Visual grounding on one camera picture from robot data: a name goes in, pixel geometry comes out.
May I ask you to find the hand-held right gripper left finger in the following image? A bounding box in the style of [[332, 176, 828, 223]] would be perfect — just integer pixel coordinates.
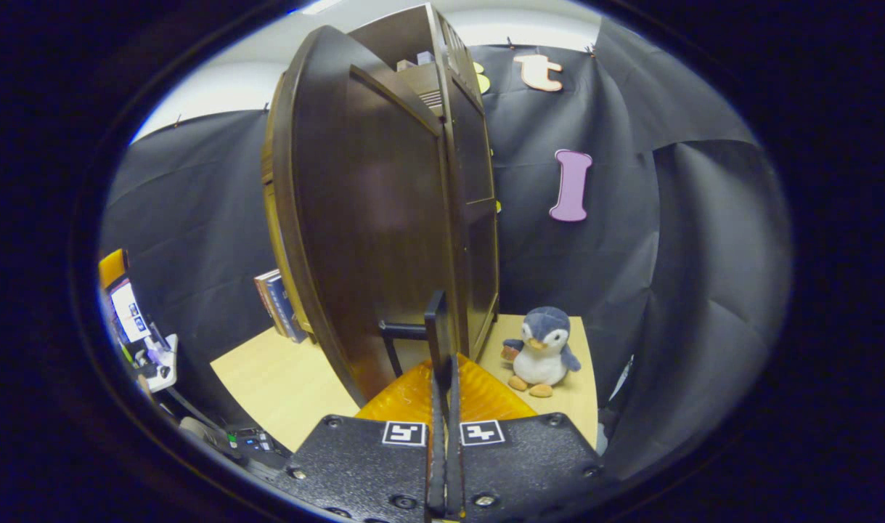
[[272, 291, 450, 523]]

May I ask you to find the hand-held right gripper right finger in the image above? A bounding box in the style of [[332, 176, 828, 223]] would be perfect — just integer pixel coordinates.
[[446, 354, 604, 522]]

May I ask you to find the wooden double-door shoe cabinet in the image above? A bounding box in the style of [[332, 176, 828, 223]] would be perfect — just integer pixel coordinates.
[[348, 4, 502, 358]]

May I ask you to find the wooden shoe cabinet door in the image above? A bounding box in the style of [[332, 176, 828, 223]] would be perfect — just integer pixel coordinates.
[[261, 25, 462, 409]]

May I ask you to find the wooden cabinet drawer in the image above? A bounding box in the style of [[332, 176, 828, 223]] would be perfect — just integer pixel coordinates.
[[399, 62, 448, 111]]

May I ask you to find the white panel with blue icons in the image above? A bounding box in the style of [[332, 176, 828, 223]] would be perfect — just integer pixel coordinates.
[[110, 279, 150, 344]]

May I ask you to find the black electronic device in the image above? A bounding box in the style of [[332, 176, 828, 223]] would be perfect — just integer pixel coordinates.
[[224, 427, 292, 467]]

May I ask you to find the grey penguin plush toy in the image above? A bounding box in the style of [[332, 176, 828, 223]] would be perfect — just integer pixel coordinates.
[[500, 306, 583, 399]]

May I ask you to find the blue book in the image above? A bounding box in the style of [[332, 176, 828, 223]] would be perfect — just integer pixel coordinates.
[[264, 272, 309, 344]]

